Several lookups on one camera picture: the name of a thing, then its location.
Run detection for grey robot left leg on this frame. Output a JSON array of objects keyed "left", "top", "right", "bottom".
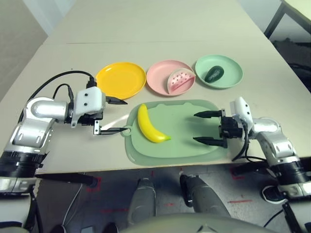
[{"left": 127, "top": 178, "right": 156, "bottom": 225}]

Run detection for beige side table black legs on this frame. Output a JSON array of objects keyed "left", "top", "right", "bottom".
[{"left": 263, "top": 0, "right": 311, "bottom": 41}]

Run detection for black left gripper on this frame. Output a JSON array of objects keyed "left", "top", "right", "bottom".
[{"left": 79, "top": 95, "right": 128, "bottom": 135}]

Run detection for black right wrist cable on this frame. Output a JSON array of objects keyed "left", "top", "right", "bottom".
[{"left": 232, "top": 126, "right": 268, "bottom": 162}]

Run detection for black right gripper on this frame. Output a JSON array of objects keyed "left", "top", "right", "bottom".
[{"left": 192, "top": 109, "right": 243, "bottom": 149}]

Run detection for yellow plastic plate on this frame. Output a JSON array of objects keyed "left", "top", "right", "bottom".
[{"left": 95, "top": 62, "right": 147, "bottom": 100}]

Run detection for black table foot bar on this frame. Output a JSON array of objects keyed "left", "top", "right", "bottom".
[
  {"left": 36, "top": 172, "right": 102, "bottom": 189},
  {"left": 230, "top": 162, "right": 271, "bottom": 176}
]

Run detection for toy watermelon slice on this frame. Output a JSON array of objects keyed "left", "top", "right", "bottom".
[{"left": 166, "top": 68, "right": 196, "bottom": 94}]

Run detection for black sneaker white sole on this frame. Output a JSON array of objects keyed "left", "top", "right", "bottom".
[{"left": 261, "top": 185, "right": 289, "bottom": 204}]

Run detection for mint green plastic plate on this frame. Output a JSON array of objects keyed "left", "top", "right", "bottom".
[{"left": 195, "top": 54, "right": 244, "bottom": 89}]

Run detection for white floor cable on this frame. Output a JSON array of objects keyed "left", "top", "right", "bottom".
[{"left": 62, "top": 184, "right": 82, "bottom": 226}]

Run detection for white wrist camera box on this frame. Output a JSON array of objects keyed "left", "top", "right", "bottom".
[
  {"left": 229, "top": 97, "right": 253, "bottom": 127},
  {"left": 71, "top": 86, "right": 107, "bottom": 128}
]

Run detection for yellow toy banana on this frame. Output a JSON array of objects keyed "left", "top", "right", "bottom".
[{"left": 137, "top": 103, "right": 172, "bottom": 143}]

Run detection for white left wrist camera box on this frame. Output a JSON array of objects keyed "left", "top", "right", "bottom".
[{"left": 71, "top": 86, "right": 107, "bottom": 128}]

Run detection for grey robot torso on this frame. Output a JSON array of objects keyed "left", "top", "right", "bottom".
[{"left": 119, "top": 213, "right": 275, "bottom": 233}]

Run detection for thin black left wrist cable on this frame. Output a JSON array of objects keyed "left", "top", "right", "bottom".
[{"left": 53, "top": 83, "right": 75, "bottom": 105}]

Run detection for grey robot leg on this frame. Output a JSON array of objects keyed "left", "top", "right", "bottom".
[
  {"left": 179, "top": 174, "right": 230, "bottom": 219},
  {"left": 127, "top": 178, "right": 156, "bottom": 225}
]

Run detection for pink plastic plate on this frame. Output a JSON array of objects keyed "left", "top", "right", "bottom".
[{"left": 146, "top": 60, "right": 196, "bottom": 97}]

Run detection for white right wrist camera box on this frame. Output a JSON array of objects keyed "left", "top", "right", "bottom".
[{"left": 229, "top": 97, "right": 253, "bottom": 127}]

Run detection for grey robot right leg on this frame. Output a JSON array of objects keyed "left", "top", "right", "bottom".
[{"left": 179, "top": 174, "right": 230, "bottom": 219}]

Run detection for green plastic tray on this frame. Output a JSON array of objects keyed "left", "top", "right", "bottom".
[{"left": 124, "top": 99, "right": 229, "bottom": 166}]

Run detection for black support strut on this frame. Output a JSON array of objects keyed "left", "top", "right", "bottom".
[{"left": 281, "top": 202, "right": 305, "bottom": 233}]

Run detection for dark green toy avocado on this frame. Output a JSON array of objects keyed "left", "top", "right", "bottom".
[{"left": 203, "top": 65, "right": 225, "bottom": 83}]

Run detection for black floor cable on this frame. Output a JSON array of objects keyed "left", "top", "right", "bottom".
[{"left": 263, "top": 210, "right": 285, "bottom": 227}]

